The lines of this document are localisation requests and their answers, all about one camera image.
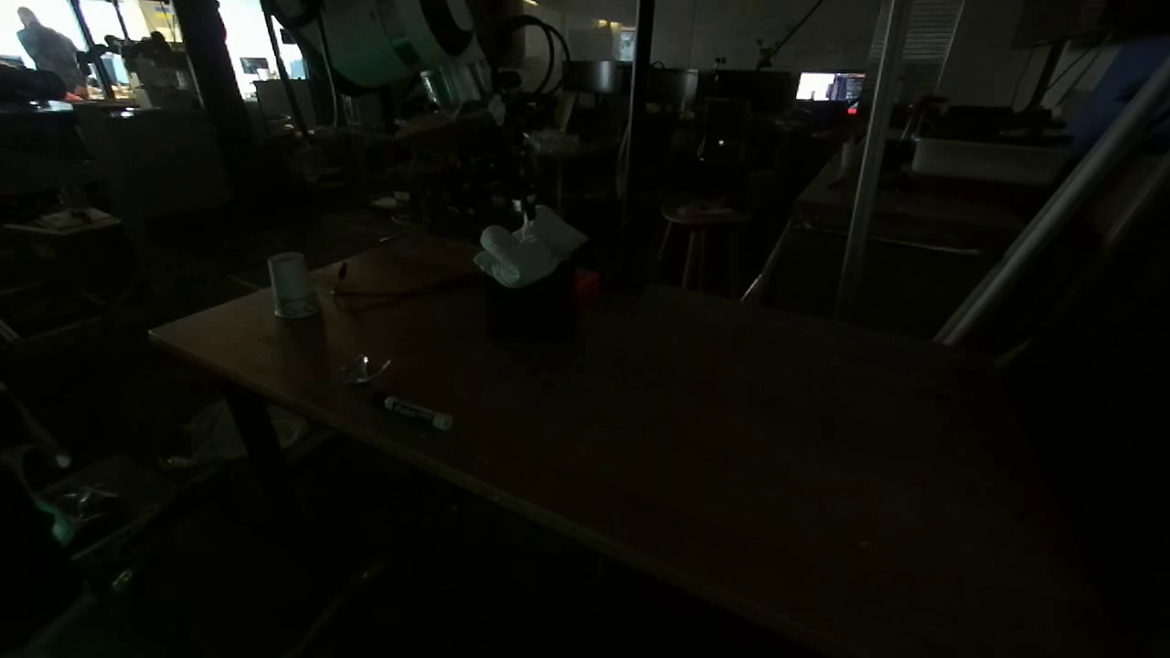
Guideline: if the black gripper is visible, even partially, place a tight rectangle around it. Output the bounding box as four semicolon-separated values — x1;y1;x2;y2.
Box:
446;104;555;236

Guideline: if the white towel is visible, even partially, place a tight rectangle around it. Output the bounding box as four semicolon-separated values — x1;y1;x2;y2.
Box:
467;196;591;292

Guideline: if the black basket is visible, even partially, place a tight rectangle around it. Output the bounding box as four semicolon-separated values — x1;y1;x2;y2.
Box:
481;260;587;346

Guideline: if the black upright pole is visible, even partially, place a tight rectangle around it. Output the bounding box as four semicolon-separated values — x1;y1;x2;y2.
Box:
611;0;662;294

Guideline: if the round wooden stool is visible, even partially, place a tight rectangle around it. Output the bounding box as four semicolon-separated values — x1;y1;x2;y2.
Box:
655;196;749;294

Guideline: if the white marker pen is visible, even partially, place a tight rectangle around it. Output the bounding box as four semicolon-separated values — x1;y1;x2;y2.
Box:
381;389;456;433

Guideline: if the white cup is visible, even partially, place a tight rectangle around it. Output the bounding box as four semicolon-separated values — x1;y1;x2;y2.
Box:
262;248;326;324

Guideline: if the lit computer monitor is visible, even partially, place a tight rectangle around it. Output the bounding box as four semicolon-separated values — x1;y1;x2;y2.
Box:
789;65;875;110

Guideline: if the white upright pole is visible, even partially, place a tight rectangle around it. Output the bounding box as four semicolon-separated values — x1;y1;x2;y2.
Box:
829;0;921;322

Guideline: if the dark table leg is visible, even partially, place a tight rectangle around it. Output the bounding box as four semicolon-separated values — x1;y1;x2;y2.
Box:
223;382;297;503

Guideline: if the pale sheet on floor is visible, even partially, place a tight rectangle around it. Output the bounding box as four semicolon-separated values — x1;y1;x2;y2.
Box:
155;399;312;476

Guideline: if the person in background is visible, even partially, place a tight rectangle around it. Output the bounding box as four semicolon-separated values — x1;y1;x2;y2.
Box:
13;4;91;95

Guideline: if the slanted metal pole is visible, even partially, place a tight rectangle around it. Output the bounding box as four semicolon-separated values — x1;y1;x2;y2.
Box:
932;57;1170;350

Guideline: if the green glowing floor item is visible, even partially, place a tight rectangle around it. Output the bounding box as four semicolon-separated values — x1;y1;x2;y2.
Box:
38;482;120;555

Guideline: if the blue background object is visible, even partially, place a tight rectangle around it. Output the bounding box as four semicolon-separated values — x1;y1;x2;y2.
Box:
1067;34;1170;138

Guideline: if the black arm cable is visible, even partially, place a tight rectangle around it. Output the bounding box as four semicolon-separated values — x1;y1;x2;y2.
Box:
493;12;579;103

